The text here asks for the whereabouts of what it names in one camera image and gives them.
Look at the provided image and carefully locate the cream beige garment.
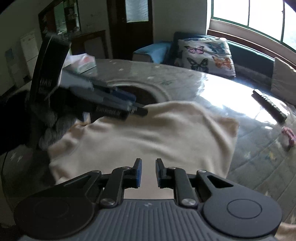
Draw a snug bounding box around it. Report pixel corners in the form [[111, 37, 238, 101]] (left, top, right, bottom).
[[48, 101, 239, 184]]

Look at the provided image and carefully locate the round black induction cooker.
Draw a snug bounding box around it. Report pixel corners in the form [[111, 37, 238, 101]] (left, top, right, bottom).
[[107, 79, 173, 105]]

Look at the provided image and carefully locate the tissue box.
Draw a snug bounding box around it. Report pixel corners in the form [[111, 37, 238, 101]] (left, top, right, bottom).
[[63, 53, 96, 74]]

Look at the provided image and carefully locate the white refrigerator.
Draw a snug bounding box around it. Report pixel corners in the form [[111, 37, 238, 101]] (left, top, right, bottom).
[[20, 31, 39, 78]]

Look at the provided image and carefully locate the dark wooden door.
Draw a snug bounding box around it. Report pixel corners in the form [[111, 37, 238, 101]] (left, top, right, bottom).
[[107, 1, 154, 60]]

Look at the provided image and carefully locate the dark wooden cabinet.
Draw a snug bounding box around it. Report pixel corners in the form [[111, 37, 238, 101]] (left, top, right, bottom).
[[38, 1, 112, 59]]

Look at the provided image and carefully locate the butterfly print pillow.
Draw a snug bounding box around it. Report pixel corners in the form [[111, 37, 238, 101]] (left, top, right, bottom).
[[175, 37, 236, 78]]

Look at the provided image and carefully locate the black remote control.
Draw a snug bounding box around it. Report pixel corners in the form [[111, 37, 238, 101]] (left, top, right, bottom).
[[252, 89, 287, 123]]

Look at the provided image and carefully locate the dark teal sofa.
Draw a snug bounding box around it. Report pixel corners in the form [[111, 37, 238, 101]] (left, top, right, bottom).
[[132, 31, 276, 91]]

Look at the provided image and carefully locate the beige cushion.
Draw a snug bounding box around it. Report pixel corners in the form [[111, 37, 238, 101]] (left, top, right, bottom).
[[271, 57, 296, 105]]

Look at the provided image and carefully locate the green framed window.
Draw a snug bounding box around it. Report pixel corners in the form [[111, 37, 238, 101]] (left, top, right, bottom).
[[211, 0, 295, 51]]

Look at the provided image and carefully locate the pink hair tie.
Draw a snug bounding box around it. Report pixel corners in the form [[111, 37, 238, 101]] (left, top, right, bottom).
[[281, 126, 296, 147]]

